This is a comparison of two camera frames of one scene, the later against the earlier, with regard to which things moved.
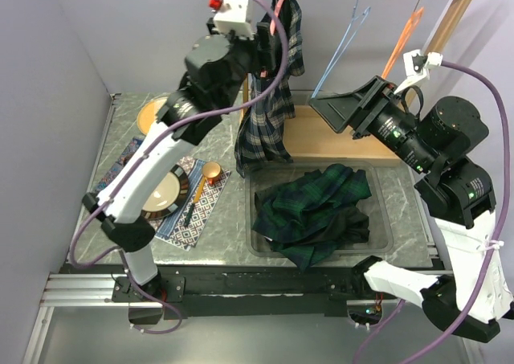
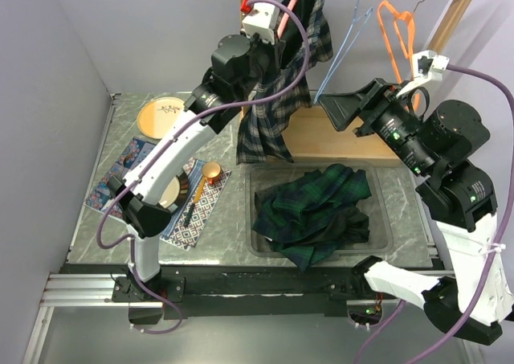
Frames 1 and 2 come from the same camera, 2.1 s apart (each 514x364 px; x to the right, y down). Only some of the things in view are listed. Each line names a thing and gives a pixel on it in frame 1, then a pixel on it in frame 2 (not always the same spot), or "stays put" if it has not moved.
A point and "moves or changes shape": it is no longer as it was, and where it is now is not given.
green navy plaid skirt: x=307 y=215 stays put
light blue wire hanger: x=357 y=18 stays put
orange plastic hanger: x=406 y=36 moves or changes shape
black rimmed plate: x=169 y=194 stays put
